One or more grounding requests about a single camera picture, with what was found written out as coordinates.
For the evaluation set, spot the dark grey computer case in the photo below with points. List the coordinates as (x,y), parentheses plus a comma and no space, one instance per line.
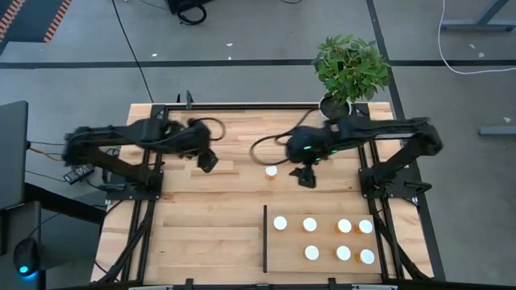
(12,153)

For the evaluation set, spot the grey desk leg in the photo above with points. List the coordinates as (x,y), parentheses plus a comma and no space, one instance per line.
(479,26)

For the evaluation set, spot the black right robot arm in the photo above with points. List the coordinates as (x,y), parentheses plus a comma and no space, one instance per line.
(383,129)

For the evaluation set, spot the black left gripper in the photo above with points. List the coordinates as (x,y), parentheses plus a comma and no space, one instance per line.
(208,161)

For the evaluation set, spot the dark mat with orange stripes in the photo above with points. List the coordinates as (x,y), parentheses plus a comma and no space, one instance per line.
(28,20)

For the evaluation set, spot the black power adapter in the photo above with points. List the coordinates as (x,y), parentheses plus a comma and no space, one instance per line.
(78,174)

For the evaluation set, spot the grey floor bar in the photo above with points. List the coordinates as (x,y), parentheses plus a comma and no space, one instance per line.
(498,130)

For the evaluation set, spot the green leafy plant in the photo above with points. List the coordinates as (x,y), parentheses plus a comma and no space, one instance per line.
(350,68)

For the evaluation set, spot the white round plant pot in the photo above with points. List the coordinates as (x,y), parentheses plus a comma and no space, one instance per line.
(334,109)

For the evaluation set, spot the black computer mouse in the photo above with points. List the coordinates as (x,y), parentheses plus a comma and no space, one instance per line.
(26,255)

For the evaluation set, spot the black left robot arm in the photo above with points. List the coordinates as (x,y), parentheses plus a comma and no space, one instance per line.
(121,135)

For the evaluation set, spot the dark side desk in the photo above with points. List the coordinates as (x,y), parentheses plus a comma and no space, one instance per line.
(20,225)

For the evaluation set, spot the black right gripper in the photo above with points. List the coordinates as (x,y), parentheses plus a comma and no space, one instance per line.
(307,177)

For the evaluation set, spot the black metal rig frame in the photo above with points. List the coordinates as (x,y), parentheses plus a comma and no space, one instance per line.
(242,106)

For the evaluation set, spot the amber pill bottle white cap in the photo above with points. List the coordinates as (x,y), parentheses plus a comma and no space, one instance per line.
(343,253)
(365,225)
(367,256)
(271,171)
(280,222)
(311,252)
(344,225)
(309,224)

